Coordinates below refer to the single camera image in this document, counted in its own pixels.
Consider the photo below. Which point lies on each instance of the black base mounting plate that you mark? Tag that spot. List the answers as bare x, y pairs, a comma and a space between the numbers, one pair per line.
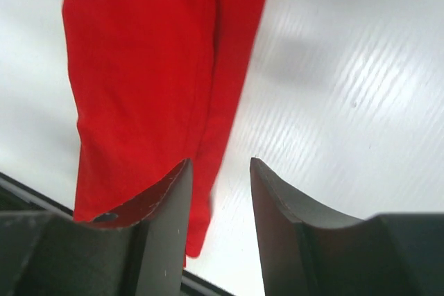
190, 283

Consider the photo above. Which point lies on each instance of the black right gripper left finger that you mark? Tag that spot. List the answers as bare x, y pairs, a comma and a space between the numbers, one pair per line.
137, 248

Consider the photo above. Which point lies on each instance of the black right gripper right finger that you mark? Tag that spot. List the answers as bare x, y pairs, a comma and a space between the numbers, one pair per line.
307, 248

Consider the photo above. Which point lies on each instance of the red t shirt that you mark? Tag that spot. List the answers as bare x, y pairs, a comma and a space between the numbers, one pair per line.
155, 82

